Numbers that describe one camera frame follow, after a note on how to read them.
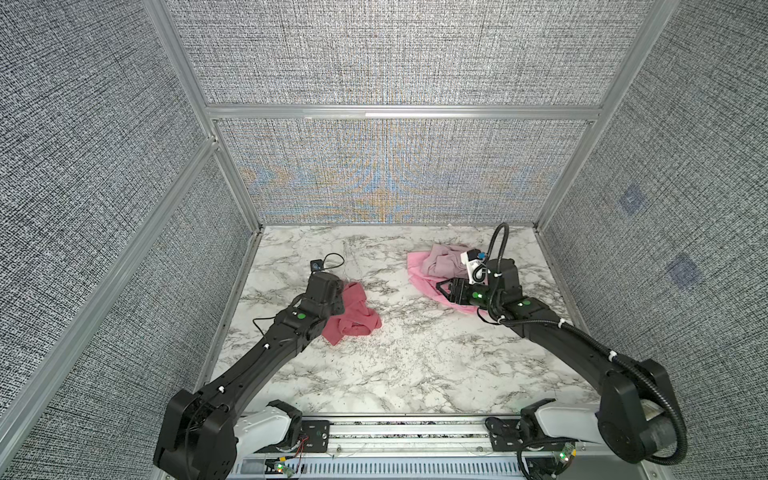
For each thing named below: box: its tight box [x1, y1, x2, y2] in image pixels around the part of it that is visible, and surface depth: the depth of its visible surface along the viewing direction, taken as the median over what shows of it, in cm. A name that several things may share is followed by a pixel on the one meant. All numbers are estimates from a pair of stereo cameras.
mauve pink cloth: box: [421, 244, 470, 279], surface depth 102 cm
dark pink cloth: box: [322, 282, 382, 346], surface depth 92 cm
